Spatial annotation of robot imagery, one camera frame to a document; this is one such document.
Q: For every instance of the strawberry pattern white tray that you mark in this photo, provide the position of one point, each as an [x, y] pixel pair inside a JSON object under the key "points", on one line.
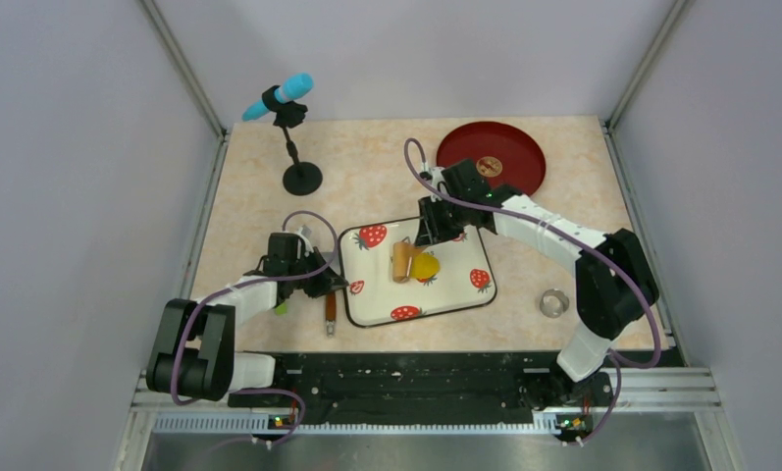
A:
{"points": [[465, 279]]}

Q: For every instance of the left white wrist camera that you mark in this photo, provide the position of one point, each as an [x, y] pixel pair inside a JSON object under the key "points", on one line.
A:
{"points": [[304, 233]]}

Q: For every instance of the red round tray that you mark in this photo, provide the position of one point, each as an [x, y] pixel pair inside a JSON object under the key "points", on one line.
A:
{"points": [[502, 154]]}

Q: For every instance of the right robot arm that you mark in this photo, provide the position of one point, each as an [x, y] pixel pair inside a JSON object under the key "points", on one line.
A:
{"points": [[614, 283]]}

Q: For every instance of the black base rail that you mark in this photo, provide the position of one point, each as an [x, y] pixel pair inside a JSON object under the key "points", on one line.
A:
{"points": [[460, 388]]}

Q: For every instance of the metal ring cutter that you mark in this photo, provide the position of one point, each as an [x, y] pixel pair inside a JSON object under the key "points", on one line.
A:
{"points": [[553, 303]]}

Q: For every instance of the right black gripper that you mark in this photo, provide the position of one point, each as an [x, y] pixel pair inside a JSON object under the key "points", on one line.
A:
{"points": [[431, 231]]}

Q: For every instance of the wooden roller pin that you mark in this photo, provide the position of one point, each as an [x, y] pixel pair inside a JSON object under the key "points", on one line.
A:
{"points": [[403, 254]]}

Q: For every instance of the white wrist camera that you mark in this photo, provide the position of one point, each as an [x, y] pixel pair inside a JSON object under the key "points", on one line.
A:
{"points": [[434, 181], [304, 233]]}

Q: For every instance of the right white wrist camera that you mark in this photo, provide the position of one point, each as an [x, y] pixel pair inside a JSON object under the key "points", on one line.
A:
{"points": [[434, 181]]}

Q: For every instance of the yellow dough ball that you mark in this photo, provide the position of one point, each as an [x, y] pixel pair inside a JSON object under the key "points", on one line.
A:
{"points": [[424, 267]]}

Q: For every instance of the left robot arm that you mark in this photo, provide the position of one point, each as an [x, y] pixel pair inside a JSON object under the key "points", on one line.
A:
{"points": [[193, 354]]}

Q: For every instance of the blue microphone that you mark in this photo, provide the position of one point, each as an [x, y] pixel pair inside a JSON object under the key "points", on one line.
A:
{"points": [[278, 96]]}

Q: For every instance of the metal scraper wooden handle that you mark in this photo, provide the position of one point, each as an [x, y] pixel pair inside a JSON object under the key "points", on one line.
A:
{"points": [[331, 313]]}

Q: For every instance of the aluminium frame bar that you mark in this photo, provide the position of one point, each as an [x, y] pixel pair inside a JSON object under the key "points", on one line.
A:
{"points": [[670, 390]]}

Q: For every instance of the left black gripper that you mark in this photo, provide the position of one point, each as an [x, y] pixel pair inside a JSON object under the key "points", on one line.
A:
{"points": [[327, 281]]}

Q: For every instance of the black microphone stand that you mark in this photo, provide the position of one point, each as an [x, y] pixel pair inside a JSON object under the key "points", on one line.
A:
{"points": [[300, 178]]}

